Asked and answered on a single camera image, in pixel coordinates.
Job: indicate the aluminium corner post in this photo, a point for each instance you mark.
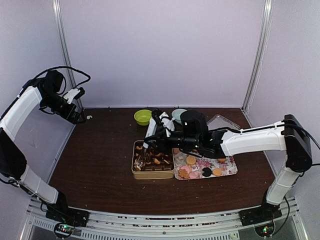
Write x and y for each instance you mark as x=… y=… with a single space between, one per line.
x=63 y=43
x=257 y=64

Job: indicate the pink round cookie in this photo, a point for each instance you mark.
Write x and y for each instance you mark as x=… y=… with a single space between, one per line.
x=186 y=168

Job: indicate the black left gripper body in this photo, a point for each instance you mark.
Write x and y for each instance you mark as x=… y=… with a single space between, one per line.
x=66 y=113

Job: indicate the gold cookie tin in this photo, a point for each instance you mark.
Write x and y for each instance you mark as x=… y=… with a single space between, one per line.
x=154 y=166

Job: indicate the aluminium corner post right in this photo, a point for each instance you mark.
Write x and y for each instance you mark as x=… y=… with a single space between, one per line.
x=257 y=64

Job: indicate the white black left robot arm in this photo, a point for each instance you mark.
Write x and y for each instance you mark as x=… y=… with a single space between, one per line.
x=47 y=93

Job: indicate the light blue striped bowl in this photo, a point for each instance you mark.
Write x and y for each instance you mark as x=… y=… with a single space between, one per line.
x=176 y=114

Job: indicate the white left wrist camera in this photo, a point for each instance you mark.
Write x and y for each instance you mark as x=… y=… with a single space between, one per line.
x=73 y=94

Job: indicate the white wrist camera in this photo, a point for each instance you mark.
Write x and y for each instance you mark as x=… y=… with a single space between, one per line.
x=160 y=119
x=73 y=94

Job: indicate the metal serving tongs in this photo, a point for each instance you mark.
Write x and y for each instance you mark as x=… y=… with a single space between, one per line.
x=143 y=156

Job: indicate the black sandwich cookie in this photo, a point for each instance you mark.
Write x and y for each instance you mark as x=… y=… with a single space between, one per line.
x=206 y=172

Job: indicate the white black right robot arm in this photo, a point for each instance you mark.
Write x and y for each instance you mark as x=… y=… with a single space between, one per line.
x=286 y=135

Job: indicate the floral cookie tray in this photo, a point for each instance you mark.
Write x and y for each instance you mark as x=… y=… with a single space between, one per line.
x=220 y=167

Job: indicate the aluminium front rail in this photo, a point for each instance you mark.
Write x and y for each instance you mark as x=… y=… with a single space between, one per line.
x=223 y=225

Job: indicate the green bowl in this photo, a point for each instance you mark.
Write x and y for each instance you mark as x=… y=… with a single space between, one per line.
x=142 y=117

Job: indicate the aluminium corner post left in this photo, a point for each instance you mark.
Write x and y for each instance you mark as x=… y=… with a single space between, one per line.
x=63 y=43

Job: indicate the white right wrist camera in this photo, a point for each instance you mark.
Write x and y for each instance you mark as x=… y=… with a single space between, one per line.
x=160 y=119

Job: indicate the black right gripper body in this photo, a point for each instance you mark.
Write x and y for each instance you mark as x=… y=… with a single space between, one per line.
x=162 y=143

